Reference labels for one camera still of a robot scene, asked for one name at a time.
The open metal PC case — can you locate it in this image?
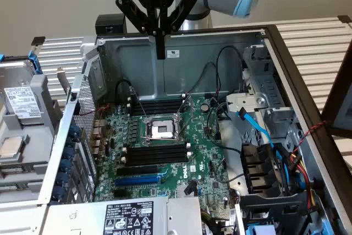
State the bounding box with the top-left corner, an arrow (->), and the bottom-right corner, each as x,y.
37,24 -> 352,235

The black arched wire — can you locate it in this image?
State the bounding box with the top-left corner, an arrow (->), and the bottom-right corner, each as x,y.
186,62 -> 218,95

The short black expansion slot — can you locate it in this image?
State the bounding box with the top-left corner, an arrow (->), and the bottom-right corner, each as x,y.
113,189 -> 132,199

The silver metal disk bay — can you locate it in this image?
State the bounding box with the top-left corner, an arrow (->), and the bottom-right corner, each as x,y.
225,43 -> 302,147

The short black looped wire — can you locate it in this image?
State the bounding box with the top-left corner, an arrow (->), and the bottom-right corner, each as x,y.
114,79 -> 136,104

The silver hard disk white label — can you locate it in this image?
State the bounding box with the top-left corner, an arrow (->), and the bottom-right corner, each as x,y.
0,60 -> 45,125

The grey parts rack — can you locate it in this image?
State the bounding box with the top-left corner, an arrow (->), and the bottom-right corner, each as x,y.
0,72 -> 65,214

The blue plastic bracket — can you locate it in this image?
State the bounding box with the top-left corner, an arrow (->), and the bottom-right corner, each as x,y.
245,223 -> 279,235

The blue disk carrier bracket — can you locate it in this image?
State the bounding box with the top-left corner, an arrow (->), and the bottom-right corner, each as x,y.
0,49 -> 42,76

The black box device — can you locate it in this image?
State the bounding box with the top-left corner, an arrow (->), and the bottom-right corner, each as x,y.
95,14 -> 128,35

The dark framed side panel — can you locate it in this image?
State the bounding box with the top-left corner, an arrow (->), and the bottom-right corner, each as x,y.
320,43 -> 352,138

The CPU socket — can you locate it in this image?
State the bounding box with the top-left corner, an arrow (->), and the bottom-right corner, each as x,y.
140,115 -> 180,145

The thin red wire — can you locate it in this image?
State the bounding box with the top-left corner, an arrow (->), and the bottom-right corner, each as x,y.
78,103 -> 112,149

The silver power supply with label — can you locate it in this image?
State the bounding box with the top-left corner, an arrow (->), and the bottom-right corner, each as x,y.
41,195 -> 204,235

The blue SATA wire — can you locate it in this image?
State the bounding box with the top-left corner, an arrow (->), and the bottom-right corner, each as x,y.
235,107 -> 283,161

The green Dell motherboard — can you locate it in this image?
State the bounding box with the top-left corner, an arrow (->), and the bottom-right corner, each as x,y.
92,95 -> 235,214

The black connector plug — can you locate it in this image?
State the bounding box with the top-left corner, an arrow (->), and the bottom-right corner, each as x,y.
183,180 -> 198,195

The metal locking lever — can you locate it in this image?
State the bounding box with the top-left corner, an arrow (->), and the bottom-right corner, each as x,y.
129,86 -> 148,117
140,135 -> 179,143

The red yellow power wire bundle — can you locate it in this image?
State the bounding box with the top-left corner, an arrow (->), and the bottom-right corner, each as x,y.
274,146 -> 320,216

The blue expansion slot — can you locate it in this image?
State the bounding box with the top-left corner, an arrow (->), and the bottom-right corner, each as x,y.
114,173 -> 162,187

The graphics card metal bracket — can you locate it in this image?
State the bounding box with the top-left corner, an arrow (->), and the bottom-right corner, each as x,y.
56,65 -> 73,102

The tall black looped wire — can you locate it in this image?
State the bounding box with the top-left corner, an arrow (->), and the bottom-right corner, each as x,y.
215,46 -> 246,101

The metal socket cover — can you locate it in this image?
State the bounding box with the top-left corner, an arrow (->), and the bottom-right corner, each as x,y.
175,94 -> 194,143

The long black expansion slot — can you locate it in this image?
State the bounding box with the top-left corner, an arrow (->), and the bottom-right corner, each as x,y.
116,164 -> 160,177

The red black twisted wire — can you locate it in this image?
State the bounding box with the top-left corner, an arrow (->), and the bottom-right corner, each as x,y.
291,120 -> 328,159

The silver CPU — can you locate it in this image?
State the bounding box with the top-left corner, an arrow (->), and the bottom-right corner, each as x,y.
0,136 -> 25,161

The black plastic drive bracket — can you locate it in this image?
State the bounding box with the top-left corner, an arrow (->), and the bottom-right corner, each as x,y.
240,141 -> 285,196

